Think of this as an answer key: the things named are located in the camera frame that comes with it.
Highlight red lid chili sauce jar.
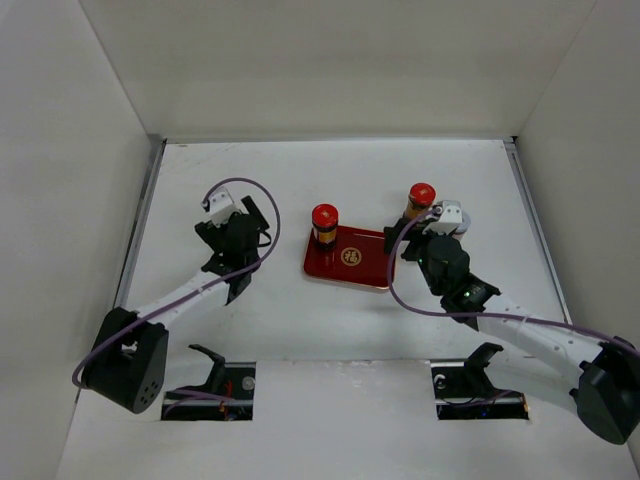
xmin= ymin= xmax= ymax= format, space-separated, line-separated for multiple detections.
xmin=403 ymin=182 xmax=436 ymax=220

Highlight grey lid white label jar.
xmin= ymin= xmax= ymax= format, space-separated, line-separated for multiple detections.
xmin=454 ymin=211 xmax=471 ymax=239

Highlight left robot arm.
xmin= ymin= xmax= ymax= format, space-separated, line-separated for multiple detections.
xmin=73 ymin=187 xmax=389 ymax=414

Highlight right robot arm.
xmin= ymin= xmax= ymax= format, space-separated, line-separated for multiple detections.
xmin=399 ymin=226 xmax=639 ymax=445

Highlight red lacquer tray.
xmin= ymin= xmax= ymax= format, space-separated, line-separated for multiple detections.
xmin=303 ymin=225 xmax=389 ymax=290

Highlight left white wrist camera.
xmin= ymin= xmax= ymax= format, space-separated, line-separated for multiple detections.
xmin=201 ymin=186 xmax=240 ymax=227

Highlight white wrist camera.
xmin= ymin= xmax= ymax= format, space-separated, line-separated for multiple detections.
xmin=429 ymin=200 xmax=463 ymax=235
xmin=201 ymin=186 xmax=240 ymax=227

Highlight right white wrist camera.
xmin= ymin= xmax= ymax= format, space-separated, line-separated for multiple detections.
xmin=429 ymin=200 xmax=463 ymax=235

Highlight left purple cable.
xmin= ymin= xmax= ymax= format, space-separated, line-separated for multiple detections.
xmin=72 ymin=177 xmax=282 ymax=389

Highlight purple cable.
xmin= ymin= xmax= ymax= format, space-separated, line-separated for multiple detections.
xmin=387 ymin=207 xmax=640 ymax=361
xmin=72 ymin=177 xmax=282 ymax=389

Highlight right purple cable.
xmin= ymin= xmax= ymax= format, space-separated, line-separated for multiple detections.
xmin=387 ymin=207 xmax=640 ymax=361

